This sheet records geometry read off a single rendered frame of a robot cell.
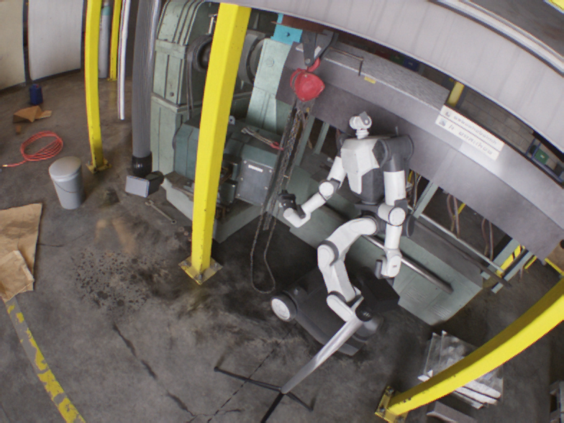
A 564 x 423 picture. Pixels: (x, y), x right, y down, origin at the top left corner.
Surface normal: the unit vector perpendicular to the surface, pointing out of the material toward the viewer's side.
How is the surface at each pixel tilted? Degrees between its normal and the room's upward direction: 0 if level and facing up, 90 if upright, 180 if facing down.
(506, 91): 90
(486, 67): 90
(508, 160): 78
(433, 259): 90
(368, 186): 91
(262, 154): 45
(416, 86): 30
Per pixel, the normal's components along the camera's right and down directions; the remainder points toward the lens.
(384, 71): -0.07, -0.43
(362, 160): -0.57, 0.25
